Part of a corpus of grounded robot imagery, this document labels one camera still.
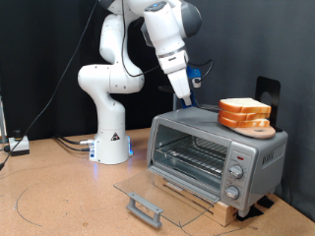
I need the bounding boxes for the emergency stop button box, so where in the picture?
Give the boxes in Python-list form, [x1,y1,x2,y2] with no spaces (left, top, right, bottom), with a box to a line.
[8,129,31,156]

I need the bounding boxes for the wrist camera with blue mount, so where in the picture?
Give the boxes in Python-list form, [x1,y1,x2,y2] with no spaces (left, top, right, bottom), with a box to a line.
[186,65,202,89]

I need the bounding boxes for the round wooden board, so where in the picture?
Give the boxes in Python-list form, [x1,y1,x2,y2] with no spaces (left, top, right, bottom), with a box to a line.
[225,125,277,140]

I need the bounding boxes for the silver oven knob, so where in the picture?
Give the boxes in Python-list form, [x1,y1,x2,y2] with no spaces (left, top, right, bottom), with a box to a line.
[223,185,240,201]
[228,164,245,180]

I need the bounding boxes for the long black hanging cable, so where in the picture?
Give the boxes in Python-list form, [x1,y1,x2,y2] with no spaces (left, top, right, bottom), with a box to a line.
[0,0,99,171]

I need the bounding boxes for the grey curtain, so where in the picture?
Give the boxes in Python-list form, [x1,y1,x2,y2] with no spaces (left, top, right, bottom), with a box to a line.
[178,0,315,222]

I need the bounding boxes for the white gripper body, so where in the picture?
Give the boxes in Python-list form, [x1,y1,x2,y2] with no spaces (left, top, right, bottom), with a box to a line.
[157,48,192,99]

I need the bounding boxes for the vertical metal pole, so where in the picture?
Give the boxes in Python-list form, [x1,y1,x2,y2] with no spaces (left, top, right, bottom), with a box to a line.
[172,91,182,111]

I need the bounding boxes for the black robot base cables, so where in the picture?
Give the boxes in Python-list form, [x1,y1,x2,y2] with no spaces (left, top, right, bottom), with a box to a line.
[53,135,96,152]

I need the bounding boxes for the silver toaster oven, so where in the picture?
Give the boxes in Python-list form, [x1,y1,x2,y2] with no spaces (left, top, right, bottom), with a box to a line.
[146,106,289,217]

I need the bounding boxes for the wire oven rack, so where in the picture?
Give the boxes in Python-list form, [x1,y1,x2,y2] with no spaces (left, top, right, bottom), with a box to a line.
[155,135,229,180]

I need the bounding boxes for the glass oven door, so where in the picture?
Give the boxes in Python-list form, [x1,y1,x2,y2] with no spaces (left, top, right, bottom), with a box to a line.
[113,165,221,229]

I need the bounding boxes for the black metal bookend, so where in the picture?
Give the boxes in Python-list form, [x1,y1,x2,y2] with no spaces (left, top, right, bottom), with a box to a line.
[255,76,282,133]

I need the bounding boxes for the metal stand leg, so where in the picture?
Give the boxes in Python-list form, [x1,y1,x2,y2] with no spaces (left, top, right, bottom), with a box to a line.
[0,94,8,144]

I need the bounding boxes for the wooden slatted base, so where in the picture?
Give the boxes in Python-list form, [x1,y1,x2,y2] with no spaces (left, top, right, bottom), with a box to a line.
[153,168,238,227]

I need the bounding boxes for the black curtain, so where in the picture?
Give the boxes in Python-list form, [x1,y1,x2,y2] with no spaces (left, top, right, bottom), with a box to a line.
[0,0,180,141]

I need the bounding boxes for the black tape strip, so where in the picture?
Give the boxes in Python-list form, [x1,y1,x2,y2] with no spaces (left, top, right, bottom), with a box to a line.
[257,196,275,209]

